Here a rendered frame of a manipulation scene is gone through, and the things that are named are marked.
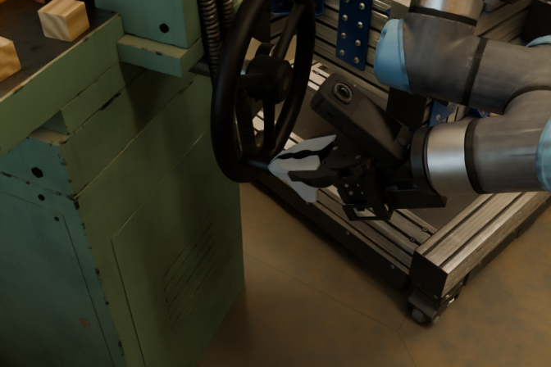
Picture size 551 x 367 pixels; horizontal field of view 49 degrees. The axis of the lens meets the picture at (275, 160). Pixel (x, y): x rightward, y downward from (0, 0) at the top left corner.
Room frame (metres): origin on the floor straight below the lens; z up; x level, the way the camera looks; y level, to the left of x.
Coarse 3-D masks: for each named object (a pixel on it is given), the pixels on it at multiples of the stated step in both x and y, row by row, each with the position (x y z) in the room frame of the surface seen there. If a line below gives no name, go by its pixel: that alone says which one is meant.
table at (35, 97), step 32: (32, 0) 0.73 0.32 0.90; (0, 32) 0.64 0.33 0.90; (32, 32) 0.64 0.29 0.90; (96, 32) 0.65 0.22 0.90; (32, 64) 0.57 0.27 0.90; (64, 64) 0.59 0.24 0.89; (96, 64) 0.64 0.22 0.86; (160, 64) 0.65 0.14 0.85; (192, 64) 0.66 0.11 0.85; (0, 96) 0.51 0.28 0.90; (32, 96) 0.54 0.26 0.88; (64, 96) 0.58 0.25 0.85; (0, 128) 0.49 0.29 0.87; (32, 128) 0.53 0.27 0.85
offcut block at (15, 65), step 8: (0, 40) 0.56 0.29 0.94; (8, 40) 0.56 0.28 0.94; (0, 48) 0.55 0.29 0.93; (8, 48) 0.56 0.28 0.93; (0, 56) 0.55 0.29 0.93; (8, 56) 0.55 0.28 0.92; (16, 56) 0.56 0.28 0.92; (0, 64) 0.54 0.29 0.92; (8, 64) 0.55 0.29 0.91; (16, 64) 0.56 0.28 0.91; (0, 72) 0.54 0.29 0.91; (8, 72) 0.55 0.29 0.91; (0, 80) 0.54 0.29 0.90
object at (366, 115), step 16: (336, 80) 0.53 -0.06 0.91; (320, 96) 0.50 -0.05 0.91; (336, 96) 0.50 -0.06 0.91; (352, 96) 0.51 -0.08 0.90; (320, 112) 0.50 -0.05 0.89; (336, 112) 0.49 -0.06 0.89; (352, 112) 0.50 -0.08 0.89; (368, 112) 0.50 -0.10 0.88; (384, 112) 0.51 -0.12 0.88; (336, 128) 0.49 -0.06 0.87; (352, 128) 0.49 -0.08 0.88; (368, 128) 0.49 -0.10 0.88; (384, 128) 0.49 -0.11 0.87; (400, 128) 0.50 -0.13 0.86; (368, 144) 0.48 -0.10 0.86; (384, 144) 0.47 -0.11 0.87; (400, 144) 0.48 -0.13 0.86; (384, 160) 0.47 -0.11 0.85; (400, 160) 0.47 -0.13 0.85
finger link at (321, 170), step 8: (320, 168) 0.49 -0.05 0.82; (328, 168) 0.49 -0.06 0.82; (296, 176) 0.50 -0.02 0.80; (304, 176) 0.49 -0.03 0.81; (312, 176) 0.48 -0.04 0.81; (320, 176) 0.48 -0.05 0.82; (328, 176) 0.47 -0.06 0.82; (336, 176) 0.47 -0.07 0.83; (312, 184) 0.48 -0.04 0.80; (320, 184) 0.48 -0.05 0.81; (328, 184) 0.48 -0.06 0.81
